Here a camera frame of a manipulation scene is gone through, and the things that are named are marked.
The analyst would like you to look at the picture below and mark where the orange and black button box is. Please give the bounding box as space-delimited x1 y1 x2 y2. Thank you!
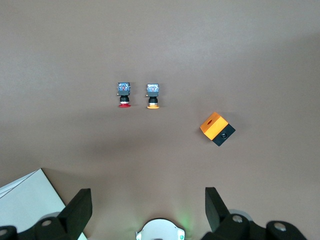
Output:
199 111 237 148

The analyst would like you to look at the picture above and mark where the red mushroom push button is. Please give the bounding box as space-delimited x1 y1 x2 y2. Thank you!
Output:
116 81 133 110

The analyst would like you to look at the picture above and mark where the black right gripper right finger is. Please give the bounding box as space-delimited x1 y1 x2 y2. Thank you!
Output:
201 186 309 240

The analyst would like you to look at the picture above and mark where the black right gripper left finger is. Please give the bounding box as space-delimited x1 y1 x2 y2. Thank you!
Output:
0 188 93 240

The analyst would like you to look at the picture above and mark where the orange mushroom push button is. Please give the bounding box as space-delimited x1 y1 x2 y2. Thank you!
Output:
145 83 161 110

